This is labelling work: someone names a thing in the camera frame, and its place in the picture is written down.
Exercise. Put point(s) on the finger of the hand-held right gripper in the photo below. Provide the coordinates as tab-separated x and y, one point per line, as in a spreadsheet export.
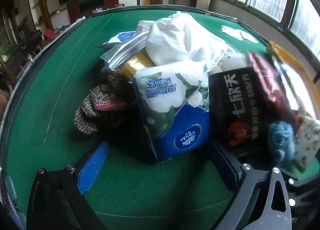
301	195

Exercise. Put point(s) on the blue knit cloth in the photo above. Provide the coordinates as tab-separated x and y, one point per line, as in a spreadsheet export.
281	142

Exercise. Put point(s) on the white cloth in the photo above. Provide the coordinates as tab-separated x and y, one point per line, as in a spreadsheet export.
185	40

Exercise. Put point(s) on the clear plastic zip bag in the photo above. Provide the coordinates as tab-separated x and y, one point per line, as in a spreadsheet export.
122	50

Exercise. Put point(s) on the black snack packet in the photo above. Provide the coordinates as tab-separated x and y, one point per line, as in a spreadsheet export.
240	105

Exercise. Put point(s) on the red bag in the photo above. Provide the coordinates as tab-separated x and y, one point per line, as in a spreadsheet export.
50	33

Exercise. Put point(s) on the red foil packet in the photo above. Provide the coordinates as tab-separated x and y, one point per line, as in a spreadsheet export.
272	87

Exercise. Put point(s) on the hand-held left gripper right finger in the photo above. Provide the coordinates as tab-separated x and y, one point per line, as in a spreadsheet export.
225	165

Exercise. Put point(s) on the knitted brown sock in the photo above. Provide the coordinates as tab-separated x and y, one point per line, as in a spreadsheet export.
100	105

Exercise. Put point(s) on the white paper sheet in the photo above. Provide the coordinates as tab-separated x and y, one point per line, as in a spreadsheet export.
231	31

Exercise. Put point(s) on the floral blue white tissue pack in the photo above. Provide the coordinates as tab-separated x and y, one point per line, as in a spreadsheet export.
172	110

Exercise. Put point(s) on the gold packet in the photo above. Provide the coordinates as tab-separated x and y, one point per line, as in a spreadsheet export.
136	66

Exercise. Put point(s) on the small patterned tissue pack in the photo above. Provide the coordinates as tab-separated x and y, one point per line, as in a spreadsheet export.
307	142

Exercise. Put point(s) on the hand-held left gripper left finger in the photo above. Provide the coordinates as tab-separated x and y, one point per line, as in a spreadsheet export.
93	167

